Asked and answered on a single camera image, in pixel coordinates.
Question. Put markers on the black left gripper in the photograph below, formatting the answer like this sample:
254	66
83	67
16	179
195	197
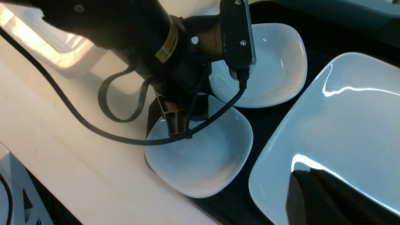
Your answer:
179	55

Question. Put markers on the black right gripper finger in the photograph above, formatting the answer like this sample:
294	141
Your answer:
317	197

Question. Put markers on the white bowl tray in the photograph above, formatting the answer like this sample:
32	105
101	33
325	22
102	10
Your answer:
202	166
281	66

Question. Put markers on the large white rice plate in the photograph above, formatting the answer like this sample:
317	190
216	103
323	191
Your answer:
347	123

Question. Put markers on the large white plastic tub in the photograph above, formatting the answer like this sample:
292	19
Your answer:
69	54

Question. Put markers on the black serving tray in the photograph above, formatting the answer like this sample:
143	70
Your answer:
323	41

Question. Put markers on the teal plastic bin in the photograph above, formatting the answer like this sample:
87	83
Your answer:
364	15

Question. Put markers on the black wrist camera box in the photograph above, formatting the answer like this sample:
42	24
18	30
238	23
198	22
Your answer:
238	48

